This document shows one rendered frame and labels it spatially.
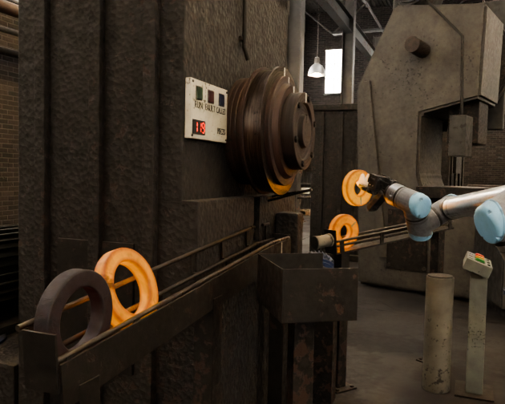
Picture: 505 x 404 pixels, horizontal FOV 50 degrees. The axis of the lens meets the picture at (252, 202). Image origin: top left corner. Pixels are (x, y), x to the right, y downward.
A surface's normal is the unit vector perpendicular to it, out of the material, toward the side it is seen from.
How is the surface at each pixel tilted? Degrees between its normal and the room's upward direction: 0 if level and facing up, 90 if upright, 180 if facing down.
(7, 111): 90
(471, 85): 90
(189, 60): 90
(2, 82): 90
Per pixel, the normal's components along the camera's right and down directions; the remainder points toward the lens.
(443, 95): -0.58, 0.03
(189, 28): 0.93, 0.04
